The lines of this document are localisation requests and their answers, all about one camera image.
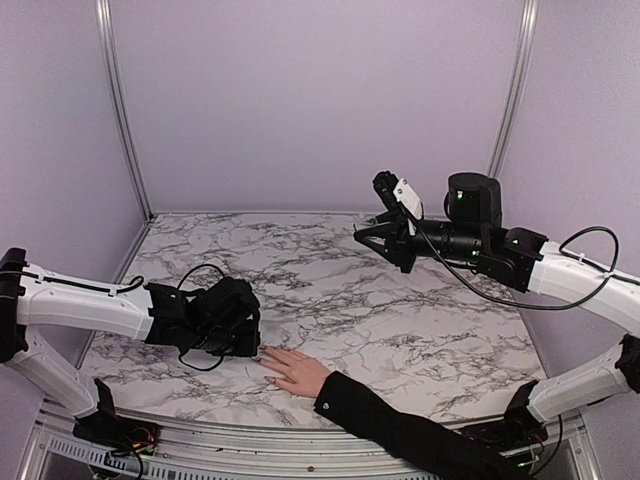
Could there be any person's bare hand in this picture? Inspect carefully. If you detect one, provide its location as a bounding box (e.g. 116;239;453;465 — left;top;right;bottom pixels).
253;346;331;399

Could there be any left aluminium frame post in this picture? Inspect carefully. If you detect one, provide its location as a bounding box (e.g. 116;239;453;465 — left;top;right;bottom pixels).
95;0;154;223

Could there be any black sleeved forearm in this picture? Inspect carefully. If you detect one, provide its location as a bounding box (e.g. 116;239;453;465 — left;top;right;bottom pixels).
314;372;532;480

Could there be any right aluminium frame post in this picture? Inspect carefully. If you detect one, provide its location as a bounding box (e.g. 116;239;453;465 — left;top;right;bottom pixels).
488;0;540;178

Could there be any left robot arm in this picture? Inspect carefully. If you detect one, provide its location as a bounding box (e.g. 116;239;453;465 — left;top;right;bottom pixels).
1;247;261;445

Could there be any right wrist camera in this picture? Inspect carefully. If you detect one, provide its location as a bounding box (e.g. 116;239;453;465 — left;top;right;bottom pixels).
373;171;424;220

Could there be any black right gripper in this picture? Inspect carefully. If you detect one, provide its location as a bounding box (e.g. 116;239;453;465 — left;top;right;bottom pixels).
355;209;485;274

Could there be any front aluminium rail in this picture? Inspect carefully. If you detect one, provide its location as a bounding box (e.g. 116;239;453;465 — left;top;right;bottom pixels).
19;407;591;480

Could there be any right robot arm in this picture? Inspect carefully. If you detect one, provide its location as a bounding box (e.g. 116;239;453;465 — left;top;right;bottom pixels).
354;171;639;450

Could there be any aluminium frame post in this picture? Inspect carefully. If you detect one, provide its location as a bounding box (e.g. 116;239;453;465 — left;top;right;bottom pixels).
488;0;540;178
95;0;154;223

